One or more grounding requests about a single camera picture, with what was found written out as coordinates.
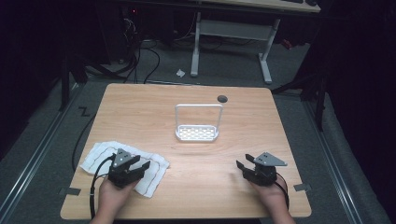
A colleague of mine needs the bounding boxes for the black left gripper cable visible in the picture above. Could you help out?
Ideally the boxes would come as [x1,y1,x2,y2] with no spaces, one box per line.
[89,154,116,220]

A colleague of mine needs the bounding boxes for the white wire rack with tray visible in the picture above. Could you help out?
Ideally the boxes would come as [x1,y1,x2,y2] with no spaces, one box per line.
[174,103,224,143]

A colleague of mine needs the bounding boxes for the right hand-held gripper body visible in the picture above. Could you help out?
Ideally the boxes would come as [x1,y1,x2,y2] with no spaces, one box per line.
[242,151,289,188]

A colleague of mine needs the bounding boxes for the black floor cables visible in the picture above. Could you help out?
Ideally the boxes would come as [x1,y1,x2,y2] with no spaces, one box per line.
[122,18,162,85]

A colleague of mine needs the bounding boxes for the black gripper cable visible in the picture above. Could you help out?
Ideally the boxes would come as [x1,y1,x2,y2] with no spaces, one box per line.
[274,172,290,210]
[89,154,116,220]

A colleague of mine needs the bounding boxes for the black metal stand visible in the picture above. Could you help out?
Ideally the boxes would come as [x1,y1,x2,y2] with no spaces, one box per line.
[58,43,90,112]
[270,69,330,133]

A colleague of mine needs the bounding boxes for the metal floor rail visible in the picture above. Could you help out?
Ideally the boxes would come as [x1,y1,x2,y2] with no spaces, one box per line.
[0,83,84,220]
[304,99,365,224]

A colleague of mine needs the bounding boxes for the white cloth with dark stitching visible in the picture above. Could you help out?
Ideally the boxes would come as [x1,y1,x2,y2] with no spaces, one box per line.
[79,140,171,199]

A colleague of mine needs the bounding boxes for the thin black floor cable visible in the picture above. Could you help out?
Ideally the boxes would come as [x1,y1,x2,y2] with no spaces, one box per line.
[71,113,98,173]

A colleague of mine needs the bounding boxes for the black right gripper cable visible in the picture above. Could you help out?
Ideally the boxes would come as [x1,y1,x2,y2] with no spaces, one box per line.
[274,172,290,210]

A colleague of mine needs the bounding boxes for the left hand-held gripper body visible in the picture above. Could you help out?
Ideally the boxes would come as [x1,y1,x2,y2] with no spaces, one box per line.
[107,147,145,189]

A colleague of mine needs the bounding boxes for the person's right hand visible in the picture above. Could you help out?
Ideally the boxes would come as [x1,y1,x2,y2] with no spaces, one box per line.
[248,179,290,213]

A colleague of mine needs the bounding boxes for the dark computer tower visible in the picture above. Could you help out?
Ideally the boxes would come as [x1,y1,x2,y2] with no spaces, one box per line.
[119,4,143,64]

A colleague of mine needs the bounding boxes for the white-legged background desk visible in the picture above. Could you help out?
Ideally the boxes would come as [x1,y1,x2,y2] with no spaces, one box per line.
[189,0,322,86]

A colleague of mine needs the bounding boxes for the grey tape piece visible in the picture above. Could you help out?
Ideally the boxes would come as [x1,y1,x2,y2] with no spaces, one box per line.
[58,187,82,197]
[292,183,312,192]

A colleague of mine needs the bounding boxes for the person's left hand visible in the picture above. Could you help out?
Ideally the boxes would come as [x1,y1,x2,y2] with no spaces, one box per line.
[98,178,140,216]

